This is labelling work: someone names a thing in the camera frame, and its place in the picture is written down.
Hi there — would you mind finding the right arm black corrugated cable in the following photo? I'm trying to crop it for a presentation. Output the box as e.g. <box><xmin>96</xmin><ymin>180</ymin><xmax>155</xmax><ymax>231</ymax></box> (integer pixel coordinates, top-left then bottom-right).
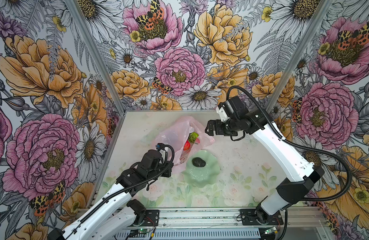
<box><xmin>226</xmin><ymin>85</ymin><xmax>352</xmax><ymax>240</ymax></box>

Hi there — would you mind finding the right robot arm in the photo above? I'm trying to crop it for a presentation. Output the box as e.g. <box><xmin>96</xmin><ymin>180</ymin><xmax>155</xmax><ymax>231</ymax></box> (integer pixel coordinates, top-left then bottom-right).
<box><xmin>205</xmin><ymin>97</ymin><xmax>324</xmax><ymax>225</ymax></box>

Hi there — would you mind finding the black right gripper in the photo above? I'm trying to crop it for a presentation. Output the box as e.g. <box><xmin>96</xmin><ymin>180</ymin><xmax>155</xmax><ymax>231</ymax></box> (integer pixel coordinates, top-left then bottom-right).
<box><xmin>205</xmin><ymin>116</ymin><xmax>242</xmax><ymax>138</ymax></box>

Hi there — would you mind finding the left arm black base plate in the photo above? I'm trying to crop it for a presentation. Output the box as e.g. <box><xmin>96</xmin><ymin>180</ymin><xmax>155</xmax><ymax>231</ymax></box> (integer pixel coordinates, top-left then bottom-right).
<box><xmin>134</xmin><ymin>210</ymin><xmax>160</xmax><ymax>227</ymax></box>

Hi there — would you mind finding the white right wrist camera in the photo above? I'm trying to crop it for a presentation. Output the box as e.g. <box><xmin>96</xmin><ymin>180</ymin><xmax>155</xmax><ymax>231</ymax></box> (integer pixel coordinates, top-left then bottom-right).
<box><xmin>216</xmin><ymin>107</ymin><xmax>229</xmax><ymax>122</ymax></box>

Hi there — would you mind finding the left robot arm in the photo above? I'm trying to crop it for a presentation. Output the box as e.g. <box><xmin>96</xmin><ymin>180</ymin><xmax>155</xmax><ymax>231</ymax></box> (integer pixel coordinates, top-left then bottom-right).
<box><xmin>47</xmin><ymin>143</ymin><xmax>175</xmax><ymax>240</ymax></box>

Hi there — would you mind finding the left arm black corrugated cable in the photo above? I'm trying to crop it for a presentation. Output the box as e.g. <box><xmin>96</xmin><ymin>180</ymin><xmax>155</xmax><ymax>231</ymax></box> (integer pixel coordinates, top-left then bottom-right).
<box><xmin>61</xmin><ymin>143</ymin><xmax>175</xmax><ymax>238</ymax></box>

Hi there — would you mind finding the white vented cable duct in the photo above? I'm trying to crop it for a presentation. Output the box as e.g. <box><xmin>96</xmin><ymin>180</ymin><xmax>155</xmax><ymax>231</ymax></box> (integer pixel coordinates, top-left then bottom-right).
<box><xmin>112</xmin><ymin>227</ymin><xmax>261</xmax><ymax>240</ymax></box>

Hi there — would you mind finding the aluminium corner post left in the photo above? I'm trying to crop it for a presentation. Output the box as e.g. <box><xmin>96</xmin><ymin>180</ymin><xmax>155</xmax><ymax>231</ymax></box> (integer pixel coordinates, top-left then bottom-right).
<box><xmin>66</xmin><ymin>1</ymin><xmax>126</xmax><ymax>117</ymax></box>

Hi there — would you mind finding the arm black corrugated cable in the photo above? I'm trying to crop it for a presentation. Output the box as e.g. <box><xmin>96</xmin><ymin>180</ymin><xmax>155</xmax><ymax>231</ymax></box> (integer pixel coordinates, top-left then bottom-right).
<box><xmin>61</xmin><ymin>143</ymin><xmax>175</xmax><ymax>238</ymax></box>
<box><xmin>226</xmin><ymin>85</ymin><xmax>352</xmax><ymax>240</ymax></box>

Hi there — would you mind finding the aluminium corner post right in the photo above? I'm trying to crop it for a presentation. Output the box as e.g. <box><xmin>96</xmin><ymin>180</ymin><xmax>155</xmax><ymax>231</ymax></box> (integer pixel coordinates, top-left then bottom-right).
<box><xmin>266</xmin><ymin>0</ymin><xmax>333</xmax><ymax>112</ymax></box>

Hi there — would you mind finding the green bumpy custard apple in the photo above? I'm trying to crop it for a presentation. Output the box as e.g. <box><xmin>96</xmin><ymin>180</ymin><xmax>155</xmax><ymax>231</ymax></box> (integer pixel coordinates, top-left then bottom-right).
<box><xmin>188</xmin><ymin>132</ymin><xmax>199</xmax><ymax>144</ymax></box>

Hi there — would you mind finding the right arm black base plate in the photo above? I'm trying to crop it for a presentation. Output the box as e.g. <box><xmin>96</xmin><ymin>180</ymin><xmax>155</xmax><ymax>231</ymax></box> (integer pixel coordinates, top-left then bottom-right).
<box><xmin>239</xmin><ymin>208</ymin><xmax>284</xmax><ymax>226</ymax></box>

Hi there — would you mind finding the green wavy fruit plate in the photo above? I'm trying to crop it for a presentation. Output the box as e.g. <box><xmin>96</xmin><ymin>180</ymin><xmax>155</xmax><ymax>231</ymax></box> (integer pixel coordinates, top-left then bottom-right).
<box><xmin>181</xmin><ymin>150</ymin><xmax>221</xmax><ymax>188</ymax></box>

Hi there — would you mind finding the pink plastic bag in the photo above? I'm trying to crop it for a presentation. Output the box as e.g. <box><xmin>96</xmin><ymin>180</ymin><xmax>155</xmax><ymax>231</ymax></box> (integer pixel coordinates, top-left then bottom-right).
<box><xmin>151</xmin><ymin>116</ymin><xmax>215</xmax><ymax>174</ymax></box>

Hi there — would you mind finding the aluminium corner post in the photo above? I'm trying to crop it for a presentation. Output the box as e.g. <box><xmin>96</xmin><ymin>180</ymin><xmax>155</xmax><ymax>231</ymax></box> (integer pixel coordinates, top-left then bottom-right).
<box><xmin>266</xmin><ymin>0</ymin><xmax>333</xmax><ymax>112</ymax></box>
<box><xmin>66</xmin><ymin>1</ymin><xmax>126</xmax><ymax>117</ymax></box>

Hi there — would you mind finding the dark avocado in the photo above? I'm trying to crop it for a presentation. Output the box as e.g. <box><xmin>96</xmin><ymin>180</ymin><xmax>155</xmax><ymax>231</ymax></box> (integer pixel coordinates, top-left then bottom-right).
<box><xmin>191</xmin><ymin>157</ymin><xmax>206</xmax><ymax>168</ymax></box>

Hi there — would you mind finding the green circuit board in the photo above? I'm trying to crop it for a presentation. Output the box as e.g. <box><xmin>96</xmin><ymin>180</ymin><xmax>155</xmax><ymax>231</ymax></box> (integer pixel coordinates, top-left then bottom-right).
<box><xmin>263</xmin><ymin>227</ymin><xmax>278</xmax><ymax>235</ymax></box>

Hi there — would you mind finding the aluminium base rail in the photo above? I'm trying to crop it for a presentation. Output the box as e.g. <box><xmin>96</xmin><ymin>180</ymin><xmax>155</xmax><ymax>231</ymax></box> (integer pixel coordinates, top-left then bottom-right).
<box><xmin>148</xmin><ymin>206</ymin><xmax>327</xmax><ymax>229</ymax></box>

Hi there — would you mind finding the small red tomato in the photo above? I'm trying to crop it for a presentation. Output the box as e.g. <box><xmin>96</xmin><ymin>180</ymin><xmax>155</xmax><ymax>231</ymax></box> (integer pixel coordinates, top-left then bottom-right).
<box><xmin>183</xmin><ymin>141</ymin><xmax>191</xmax><ymax>151</ymax></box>

